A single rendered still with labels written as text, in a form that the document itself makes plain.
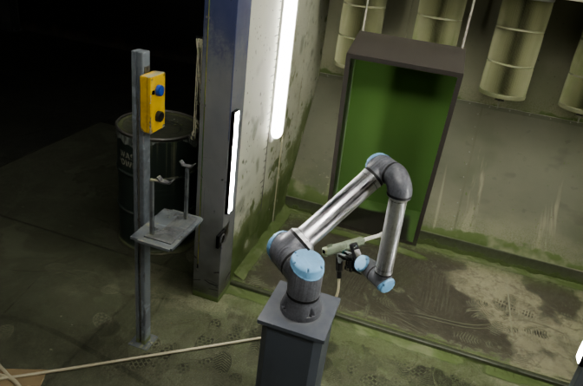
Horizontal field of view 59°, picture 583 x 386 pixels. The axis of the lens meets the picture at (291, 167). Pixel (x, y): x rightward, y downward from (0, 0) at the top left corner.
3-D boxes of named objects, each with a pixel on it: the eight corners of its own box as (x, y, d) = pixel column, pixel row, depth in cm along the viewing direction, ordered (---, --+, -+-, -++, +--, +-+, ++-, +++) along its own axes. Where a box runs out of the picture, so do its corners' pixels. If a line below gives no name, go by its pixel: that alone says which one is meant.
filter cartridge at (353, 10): (365, 73, 435) (384, -31, 399) (380, 86, 404) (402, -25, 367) (324, 70, 427) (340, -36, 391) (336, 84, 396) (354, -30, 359)
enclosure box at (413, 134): (337, 192, 366) (359, 29, 295) (421, 212, 353) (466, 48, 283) (324, 223, 339) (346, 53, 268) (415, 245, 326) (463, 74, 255)
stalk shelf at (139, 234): (164, 210, 270) (164, 207, 269) (202, 220, 264) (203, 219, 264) (129, 238, 242) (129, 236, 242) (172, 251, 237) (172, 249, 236)
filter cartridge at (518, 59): (517, 106, 398) (551, -6, 365) (527, 119, 365) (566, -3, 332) (469, 98, 403) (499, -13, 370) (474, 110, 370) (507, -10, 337)
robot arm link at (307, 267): (296, 305, 218) (301, 271, 211) (278, 281, 232) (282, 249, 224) (326, 297, 226) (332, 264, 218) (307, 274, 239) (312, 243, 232)
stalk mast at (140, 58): (141, 335, 292) (138, 48, 224) (150, 338, 291) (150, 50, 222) (135, 342, 287) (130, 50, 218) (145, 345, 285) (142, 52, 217)
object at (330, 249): (325, 284, 293) (326, 246, 289) (320, 281, 297) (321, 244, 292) (384, 264, 322) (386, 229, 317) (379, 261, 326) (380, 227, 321)
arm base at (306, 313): (315, 328, 221) (317, 310, 217) (273, 315, 226) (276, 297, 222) (325, 302, 238) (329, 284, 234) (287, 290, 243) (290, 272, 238)
